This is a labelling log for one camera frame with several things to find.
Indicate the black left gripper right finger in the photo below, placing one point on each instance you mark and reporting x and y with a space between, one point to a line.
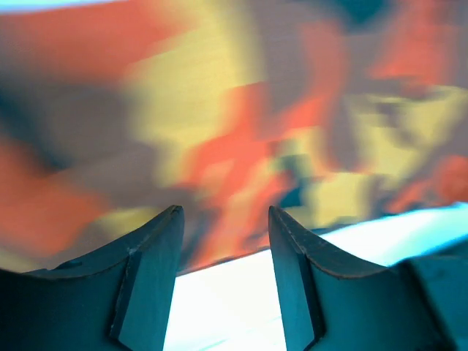
333 300

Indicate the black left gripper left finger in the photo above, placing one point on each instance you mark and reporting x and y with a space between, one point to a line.
116 297

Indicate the orange camouflage trousers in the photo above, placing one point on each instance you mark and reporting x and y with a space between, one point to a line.
339 112

